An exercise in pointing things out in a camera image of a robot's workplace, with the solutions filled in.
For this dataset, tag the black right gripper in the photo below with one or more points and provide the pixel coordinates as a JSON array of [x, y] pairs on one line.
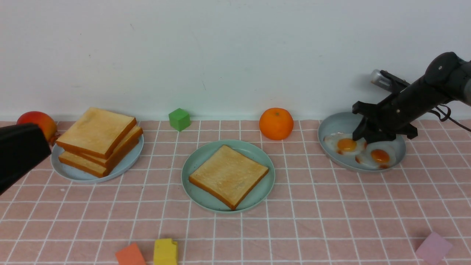
[[385, 120]]

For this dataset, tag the fried egg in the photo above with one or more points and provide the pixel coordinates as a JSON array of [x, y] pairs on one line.
[[377, 155], [344, 144]]

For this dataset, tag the toast slice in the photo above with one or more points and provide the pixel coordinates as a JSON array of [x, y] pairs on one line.
[[125, 143], [228, 175], [97, 133], [94, 168]]

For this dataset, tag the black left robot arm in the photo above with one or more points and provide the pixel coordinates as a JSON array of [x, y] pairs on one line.
[[22, 148]]

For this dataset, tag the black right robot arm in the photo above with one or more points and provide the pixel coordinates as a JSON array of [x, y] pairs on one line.
[[446, 79]]

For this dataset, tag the grey egg plate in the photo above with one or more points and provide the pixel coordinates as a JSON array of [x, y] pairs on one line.
[[346, 123]]

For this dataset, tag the orange fruit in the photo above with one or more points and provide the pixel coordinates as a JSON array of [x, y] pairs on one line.
[[276, 123]]

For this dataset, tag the pink block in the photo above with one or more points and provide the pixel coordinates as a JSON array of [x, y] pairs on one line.
[[433, 249]]

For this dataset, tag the teal center plate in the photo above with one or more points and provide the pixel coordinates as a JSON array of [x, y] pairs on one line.
[[209, 202]]

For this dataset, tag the green cube block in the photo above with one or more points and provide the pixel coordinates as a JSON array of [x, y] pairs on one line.
[[179, 119]]

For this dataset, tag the yellow block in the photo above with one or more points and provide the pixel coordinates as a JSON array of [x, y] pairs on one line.
[[165, 252]]

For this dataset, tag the orange block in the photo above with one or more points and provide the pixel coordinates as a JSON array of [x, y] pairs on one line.
[[130, 255]]

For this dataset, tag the light blue bread plate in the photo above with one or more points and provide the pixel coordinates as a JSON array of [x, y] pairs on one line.
[[78, 176]]

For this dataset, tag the red yellow apple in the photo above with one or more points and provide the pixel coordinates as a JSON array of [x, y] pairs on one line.
[[44, 121]]

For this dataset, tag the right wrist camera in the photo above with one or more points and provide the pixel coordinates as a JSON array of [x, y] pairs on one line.
[[387, 81]]

